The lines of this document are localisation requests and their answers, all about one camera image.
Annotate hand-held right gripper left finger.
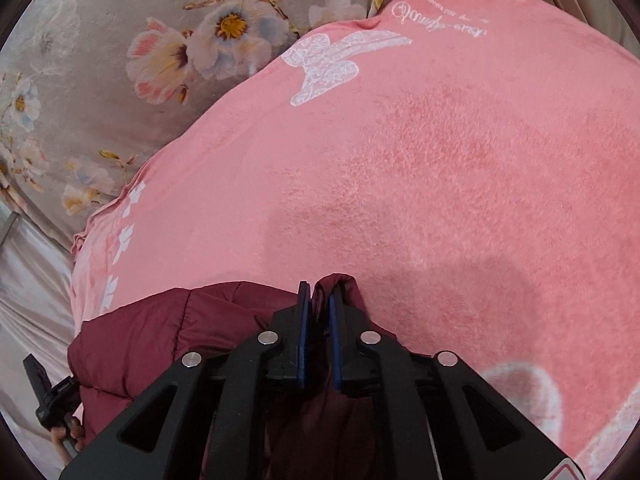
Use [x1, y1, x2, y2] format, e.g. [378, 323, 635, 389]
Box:
[59, 280, 313, 480]

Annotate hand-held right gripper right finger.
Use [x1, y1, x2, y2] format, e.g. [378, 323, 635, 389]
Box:
[327, 282, 583, 480]

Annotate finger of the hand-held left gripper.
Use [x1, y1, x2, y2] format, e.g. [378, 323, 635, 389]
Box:
[22, 353, 51, 411]

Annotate maroon puffer jacket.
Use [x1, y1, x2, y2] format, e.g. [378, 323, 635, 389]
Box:
[67, 272, 436, 480]

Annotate person's left hand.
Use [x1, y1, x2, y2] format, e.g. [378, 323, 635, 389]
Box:
[50, 416, 87, 461]

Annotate silver satin curtain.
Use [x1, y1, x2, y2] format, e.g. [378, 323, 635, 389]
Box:
[0, 210, 81, 461]

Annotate pink printed blanket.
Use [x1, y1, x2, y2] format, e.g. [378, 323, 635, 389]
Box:
[70, 0, 640, 471]

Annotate grey floral blanket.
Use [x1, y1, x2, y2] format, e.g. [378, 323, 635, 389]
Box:
[0, 0, 401, 261]

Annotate beige curtain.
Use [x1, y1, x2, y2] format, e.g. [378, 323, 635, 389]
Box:
[540, 0, 633, 58]

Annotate grey curtain strap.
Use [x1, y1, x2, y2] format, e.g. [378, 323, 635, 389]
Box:
[0, 212, 21, 242]

